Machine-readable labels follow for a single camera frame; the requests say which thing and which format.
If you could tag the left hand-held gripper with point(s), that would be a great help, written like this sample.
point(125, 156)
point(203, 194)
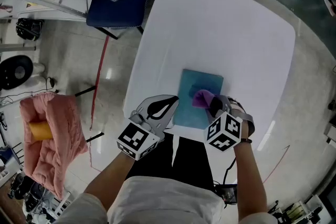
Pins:
point(134, 140)

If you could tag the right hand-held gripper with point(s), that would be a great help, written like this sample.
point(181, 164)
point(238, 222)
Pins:
point(223, 131)

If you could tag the purple cloth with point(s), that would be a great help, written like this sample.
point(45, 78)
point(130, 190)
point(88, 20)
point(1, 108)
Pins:
point(200, 98)

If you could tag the blue notebook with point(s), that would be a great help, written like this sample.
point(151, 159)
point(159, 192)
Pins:
point(189, 115)

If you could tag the person's right forearm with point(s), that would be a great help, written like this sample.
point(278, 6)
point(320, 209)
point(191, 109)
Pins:
point(249, 178)

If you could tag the person's left forearm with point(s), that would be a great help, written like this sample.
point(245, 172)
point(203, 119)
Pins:
point(110, 181)

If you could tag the person's black trousers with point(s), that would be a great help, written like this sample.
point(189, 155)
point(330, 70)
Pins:
point(157, 160)

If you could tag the red floor tape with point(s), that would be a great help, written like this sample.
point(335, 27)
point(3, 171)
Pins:
point(98, 81)
point(276, 165)

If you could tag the white tablecloth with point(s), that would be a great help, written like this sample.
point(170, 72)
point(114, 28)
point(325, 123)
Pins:
point(223, 34)

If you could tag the black waist box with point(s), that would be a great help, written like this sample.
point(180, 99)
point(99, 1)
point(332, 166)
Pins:
point(227, 194)

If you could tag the person's white shirt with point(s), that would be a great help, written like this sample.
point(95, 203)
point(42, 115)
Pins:
point(162, 202)

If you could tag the pink cushioned chair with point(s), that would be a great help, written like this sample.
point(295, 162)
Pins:
point(60, 139)

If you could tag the black charger plug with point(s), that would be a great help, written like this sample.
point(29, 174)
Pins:
point(51, 81)

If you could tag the orange cylinder pillow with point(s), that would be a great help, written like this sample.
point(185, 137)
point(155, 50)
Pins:
point(40, 131)

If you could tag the black round device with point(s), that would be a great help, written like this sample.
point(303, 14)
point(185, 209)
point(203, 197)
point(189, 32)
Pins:
point(15, 72)

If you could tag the black bag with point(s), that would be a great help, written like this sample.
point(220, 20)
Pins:
point(29, 29)

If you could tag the black equipment pile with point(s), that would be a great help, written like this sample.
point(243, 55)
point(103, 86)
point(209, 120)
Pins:
point(29, 191)

